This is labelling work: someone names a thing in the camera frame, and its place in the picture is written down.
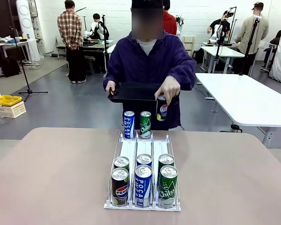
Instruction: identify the person's right hand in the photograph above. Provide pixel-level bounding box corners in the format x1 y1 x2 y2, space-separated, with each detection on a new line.
105 81 119 97

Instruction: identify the person's left hand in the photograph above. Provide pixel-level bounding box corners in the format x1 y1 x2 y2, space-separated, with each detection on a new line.
154 75 181 106

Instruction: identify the black plastic tray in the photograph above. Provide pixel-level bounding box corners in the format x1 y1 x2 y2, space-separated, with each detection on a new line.
107 82 180 109

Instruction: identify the black Pepsi can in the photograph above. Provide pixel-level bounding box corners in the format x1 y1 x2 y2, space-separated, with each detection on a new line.
156 93 169 122
113 156 130 172
111 167 130 207

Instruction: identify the person's left forearm purple sleeve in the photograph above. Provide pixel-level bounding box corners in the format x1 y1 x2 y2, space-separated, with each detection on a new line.
166 62 197 91

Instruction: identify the person's right forearm purple sleeve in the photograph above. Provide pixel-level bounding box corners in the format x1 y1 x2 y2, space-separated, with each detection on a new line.
103 56 124 85

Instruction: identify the person in purple jacket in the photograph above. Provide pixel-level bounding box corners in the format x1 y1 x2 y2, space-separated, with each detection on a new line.
103 0 197 131

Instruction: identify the person in black top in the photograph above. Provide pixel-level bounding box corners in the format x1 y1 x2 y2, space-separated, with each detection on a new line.
92 13 110 40

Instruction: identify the person in red hoodie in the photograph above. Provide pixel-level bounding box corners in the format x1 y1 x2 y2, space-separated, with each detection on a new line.
163 0 178 36

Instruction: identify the person in plaid shirt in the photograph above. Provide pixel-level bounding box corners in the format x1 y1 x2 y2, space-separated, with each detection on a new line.
57 0 87 84

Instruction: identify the person wearing headset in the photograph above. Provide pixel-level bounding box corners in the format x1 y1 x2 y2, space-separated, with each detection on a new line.
207 10 231 44

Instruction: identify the person in beige jacket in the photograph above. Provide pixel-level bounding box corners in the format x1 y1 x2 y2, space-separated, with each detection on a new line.
234 1 270 75

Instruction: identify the blue Pocari Sweat can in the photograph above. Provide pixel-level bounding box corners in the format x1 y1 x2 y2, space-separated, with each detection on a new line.
134 165 153 208
136 153 153 168
123 111 135 139

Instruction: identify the black pole stand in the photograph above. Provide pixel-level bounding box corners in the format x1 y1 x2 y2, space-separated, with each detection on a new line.
101 14 109 74

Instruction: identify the white drawer cabinet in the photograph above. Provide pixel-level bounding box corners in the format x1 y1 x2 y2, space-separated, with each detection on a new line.
182 35 196 57

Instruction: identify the green Chilsung cider can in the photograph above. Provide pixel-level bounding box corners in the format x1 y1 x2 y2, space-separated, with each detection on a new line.
140 111 152 139
158 165 178 209
157 153 175 188

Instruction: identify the small white table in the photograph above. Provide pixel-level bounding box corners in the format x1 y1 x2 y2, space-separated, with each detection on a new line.
200 45 245 74

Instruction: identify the large white table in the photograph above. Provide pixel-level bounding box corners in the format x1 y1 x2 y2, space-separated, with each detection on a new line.
195 73 281 149

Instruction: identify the black microphone stand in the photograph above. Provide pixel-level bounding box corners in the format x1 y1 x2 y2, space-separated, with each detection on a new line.
9 25 48 102

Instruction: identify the white plastic crate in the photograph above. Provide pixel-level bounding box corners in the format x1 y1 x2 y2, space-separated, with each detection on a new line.
0 100 27 119

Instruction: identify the black bag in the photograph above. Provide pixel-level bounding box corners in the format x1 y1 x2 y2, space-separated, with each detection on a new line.
1 56 22 78

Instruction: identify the white tower air conditioner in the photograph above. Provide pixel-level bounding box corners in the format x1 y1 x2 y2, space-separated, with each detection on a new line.
15 0 41 62

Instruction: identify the yellow plastic basket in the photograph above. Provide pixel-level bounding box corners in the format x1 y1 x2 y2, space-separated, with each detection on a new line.
0 95 23 107

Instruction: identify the white cluttered desk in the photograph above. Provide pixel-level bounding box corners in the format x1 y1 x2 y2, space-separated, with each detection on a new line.
0 35 38 75

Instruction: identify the clear plastic bowl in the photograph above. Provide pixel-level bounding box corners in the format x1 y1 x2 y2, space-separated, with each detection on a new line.
0 112 12 125

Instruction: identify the white wire can dispenser rack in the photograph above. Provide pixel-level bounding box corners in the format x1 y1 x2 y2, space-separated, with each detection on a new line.
104 130 181 212

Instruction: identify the black tripod with camera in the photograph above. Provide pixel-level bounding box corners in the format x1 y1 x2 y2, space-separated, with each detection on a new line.
238 15 263 76

